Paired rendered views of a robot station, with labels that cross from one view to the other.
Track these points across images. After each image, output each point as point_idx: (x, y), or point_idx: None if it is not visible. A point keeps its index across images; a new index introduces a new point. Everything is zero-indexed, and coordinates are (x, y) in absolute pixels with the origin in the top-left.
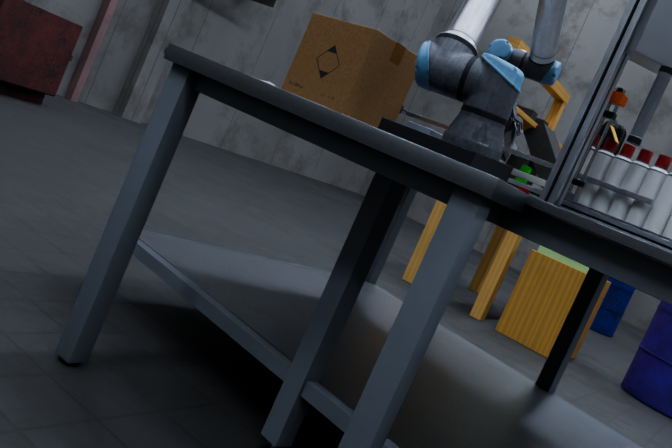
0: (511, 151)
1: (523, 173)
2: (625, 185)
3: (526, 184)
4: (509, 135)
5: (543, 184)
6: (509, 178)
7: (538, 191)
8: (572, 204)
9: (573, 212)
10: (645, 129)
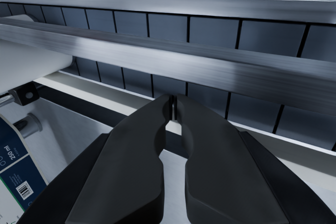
0: (87, 31)
1: (125, 102)
2: None
3: (86, 9)
4: (102, 181)
5: (79, 81)
6: None
7: None
8: None
9: None
10: None
